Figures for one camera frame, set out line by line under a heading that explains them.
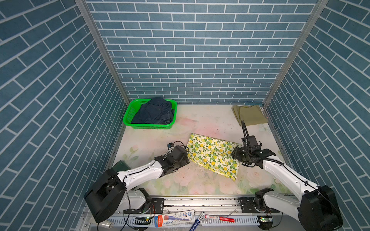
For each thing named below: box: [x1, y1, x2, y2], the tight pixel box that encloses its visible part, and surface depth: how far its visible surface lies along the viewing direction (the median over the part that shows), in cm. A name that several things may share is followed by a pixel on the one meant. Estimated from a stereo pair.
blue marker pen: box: [189, 211, 206, 231], surface depth 69 cm
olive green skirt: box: [231, 104, 268, 127], surface depth 118 cm
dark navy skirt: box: [131, 96, 175, 125], surface depth 110 cm
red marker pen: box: [205, 214, 235, 223], surface depth 71 cm
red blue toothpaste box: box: [154, 209, 196, 228], surface depth 71 cm
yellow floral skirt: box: [186, 133, 242, 181], surface depth 93 cm
